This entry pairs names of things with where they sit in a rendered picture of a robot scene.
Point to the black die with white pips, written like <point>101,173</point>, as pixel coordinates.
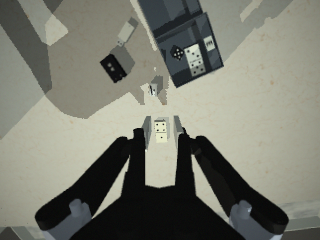
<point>178,53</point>

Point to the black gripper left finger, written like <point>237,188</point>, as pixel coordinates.
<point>64,215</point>

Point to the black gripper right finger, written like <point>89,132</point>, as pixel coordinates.
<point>250,213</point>

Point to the dark grey rack of bins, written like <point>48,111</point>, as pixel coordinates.
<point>171,15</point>

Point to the white usb stick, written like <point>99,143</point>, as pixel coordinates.
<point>125,34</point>

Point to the white domino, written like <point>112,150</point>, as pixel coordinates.
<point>194,60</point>
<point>161,131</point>

